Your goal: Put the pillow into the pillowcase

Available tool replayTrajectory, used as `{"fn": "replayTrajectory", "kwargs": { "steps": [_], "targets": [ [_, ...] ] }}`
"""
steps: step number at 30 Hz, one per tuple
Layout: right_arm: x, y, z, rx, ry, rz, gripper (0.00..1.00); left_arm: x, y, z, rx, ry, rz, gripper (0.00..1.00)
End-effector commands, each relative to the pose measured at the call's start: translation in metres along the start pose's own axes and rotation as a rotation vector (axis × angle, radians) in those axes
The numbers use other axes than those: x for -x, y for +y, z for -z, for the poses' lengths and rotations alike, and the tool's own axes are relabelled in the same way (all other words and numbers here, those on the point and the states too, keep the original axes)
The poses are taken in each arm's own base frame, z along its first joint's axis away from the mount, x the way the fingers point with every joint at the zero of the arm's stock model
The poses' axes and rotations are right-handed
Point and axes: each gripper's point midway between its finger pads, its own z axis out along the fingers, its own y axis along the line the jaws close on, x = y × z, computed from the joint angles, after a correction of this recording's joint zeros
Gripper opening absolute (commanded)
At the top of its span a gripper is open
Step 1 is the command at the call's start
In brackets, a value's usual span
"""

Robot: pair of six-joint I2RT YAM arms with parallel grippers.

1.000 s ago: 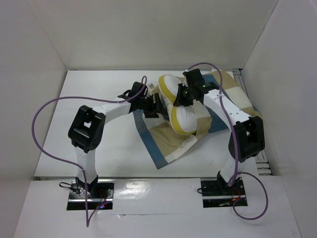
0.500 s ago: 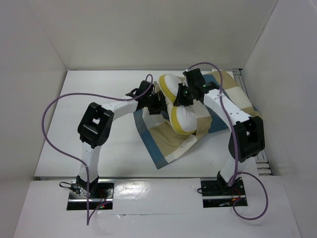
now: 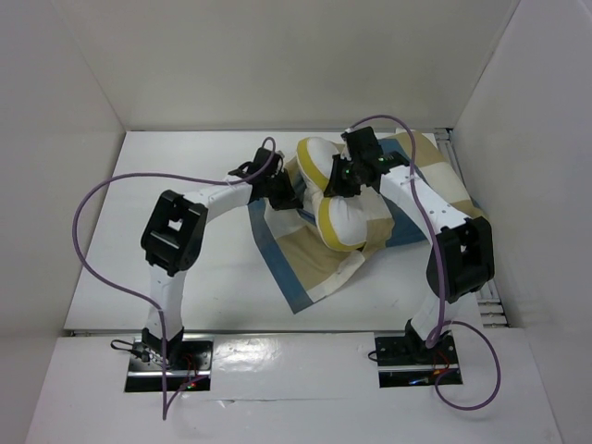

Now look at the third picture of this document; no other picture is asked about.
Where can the white pillow yellow trim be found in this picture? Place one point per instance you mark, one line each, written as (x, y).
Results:
(340, 221)

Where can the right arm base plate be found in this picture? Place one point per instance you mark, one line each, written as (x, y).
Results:
(398, 366)

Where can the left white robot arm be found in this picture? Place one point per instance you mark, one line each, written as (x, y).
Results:
(173, 237)

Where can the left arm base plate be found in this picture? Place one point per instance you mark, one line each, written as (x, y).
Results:
(191, 364)

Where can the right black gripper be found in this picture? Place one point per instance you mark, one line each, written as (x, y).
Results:
(339, 180)

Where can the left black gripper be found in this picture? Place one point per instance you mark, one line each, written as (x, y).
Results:
(287, 200)

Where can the blue tan white pillowcase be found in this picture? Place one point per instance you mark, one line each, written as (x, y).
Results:
(305, 269)

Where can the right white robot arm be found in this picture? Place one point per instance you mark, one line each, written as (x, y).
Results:
(461, 259)

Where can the aluminium rail frame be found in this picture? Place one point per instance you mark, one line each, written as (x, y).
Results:
(490, 305)

